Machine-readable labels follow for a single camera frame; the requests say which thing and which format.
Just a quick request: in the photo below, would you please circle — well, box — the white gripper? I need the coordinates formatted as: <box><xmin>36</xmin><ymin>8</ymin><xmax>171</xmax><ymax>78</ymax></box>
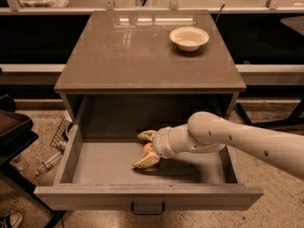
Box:
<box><xmin>133</xmin><ymin>127</ymin><xmax>177</xmax><ymax>169</ymax></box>

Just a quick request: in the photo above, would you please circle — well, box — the orange fruit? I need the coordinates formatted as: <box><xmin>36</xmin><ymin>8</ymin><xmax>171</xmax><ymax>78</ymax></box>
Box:
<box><xmin>142</xmin><ymin>142</ymin><xmax>153</xmax><ymax>152</ymax></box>

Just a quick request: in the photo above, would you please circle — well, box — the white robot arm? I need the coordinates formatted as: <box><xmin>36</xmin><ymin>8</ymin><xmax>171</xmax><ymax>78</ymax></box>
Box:
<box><xmin>134</xmin><ymin>112</ymin><xmax>304</xmax><ymax>179</ymax></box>

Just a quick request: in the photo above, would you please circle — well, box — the open grey top drawer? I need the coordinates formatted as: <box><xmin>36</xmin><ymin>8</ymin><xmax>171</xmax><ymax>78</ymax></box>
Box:
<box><xmin>35</xmin><ymin>95</ymin><xmax>263</xmax><ymax>211</ymax></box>

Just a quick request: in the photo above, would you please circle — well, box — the grey cabinet with counter top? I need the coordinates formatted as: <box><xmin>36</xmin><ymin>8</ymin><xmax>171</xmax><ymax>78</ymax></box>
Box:
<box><xmin>55</xmin><ymin>10</ymin><xmax>245</xmax><ymax>117</ymax></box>

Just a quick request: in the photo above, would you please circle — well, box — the black metal stand leg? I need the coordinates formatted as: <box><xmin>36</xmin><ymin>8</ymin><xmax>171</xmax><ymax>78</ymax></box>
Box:
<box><xmin>236</xmin><ymin>104</ymin><xmax>253</xmax><ymax>125</ymax></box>

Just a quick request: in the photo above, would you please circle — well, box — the clear plastic bottle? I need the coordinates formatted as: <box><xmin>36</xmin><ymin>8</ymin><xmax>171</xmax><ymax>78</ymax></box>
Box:
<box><xmin>35</xmin><ymin>152</ymin><xmax>62</xmax><ymax>177</ymax></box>

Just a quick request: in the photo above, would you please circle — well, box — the white paper bowl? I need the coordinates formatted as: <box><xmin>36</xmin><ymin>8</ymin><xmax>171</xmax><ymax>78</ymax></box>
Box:
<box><xmin>169</xmin><ymin>27</ymin><xmax>209</xmax><ymax>51</ymax></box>

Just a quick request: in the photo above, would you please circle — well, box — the black chair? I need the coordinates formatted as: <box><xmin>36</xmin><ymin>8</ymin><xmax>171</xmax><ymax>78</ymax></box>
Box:
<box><xmin>0</xmin><ymin>94</ymin><xmax>66</xmax><ymax>228</ymax></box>

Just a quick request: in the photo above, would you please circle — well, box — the sneaker shoe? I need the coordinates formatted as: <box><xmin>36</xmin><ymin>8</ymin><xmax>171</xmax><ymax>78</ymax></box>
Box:
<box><xmin>0</xmin><ymin>213</ymin><xmax>23</xmax><ymax>228</ymax></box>

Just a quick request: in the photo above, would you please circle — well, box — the metal shelf railing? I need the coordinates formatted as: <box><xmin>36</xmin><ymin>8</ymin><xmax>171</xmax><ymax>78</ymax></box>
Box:
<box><xmin>0</xmin><ymin>0</ymin><xmax>304</xmax><ymax>16</ymax></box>

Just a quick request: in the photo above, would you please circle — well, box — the black drawer handle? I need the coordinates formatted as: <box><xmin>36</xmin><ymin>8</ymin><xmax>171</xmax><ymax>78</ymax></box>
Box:
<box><xmin>130</xmin><ymin>202</ymin><xmax>165</xmax><ymax>216</ymax></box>

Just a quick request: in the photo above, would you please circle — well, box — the wire mesh basket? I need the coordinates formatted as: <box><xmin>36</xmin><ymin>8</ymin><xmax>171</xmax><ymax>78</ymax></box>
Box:
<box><xmin>50</xmin><ymin>118</ymin><xmax>73</xmax><ymax>152</ymax></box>

